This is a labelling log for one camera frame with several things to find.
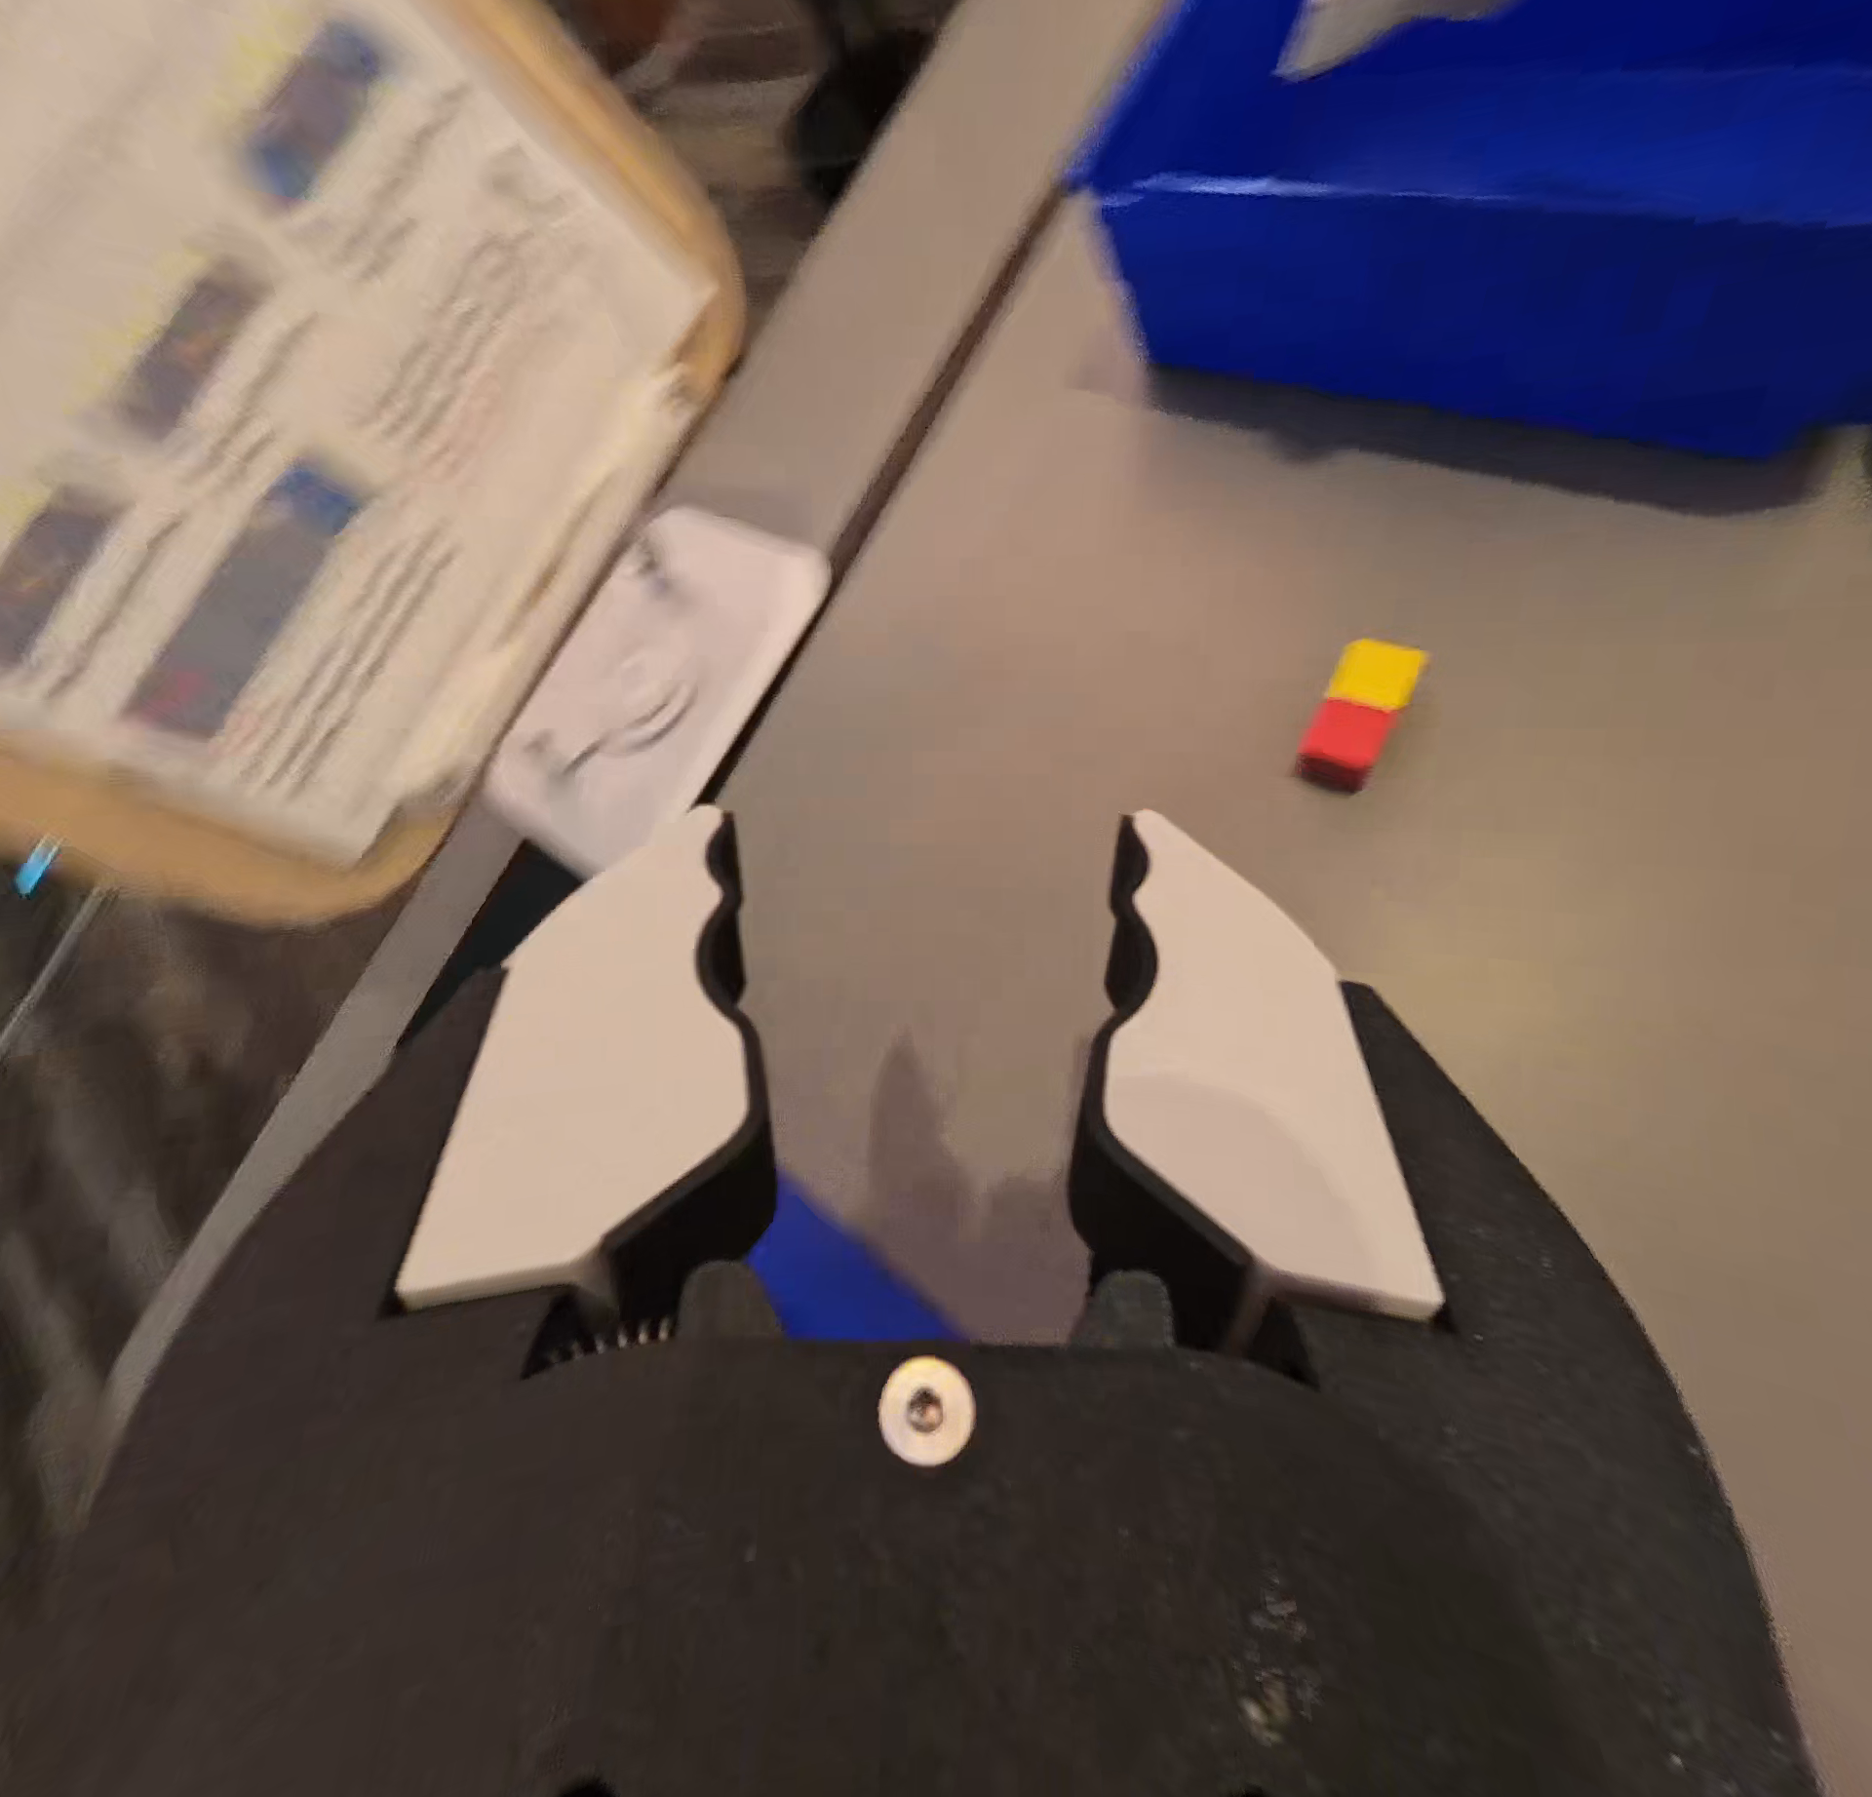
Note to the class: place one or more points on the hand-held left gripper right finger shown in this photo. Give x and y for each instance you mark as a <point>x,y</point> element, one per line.
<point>1258,1124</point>

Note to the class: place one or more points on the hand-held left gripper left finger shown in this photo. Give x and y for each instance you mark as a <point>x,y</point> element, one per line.
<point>585,1096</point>

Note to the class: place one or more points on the blue plastic bin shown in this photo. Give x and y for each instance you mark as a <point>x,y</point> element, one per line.
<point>833,1277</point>
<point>1462,290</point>

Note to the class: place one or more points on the yellow cube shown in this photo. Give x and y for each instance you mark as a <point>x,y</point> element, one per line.
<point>1377,673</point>

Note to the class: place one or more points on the wooden instruction board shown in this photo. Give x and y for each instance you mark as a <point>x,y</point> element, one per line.
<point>292,363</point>

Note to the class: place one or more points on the red cube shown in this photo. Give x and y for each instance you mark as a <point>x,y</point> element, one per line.
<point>1347,744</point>

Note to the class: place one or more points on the black rectangular table panel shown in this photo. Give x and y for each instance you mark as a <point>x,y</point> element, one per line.
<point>503,920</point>

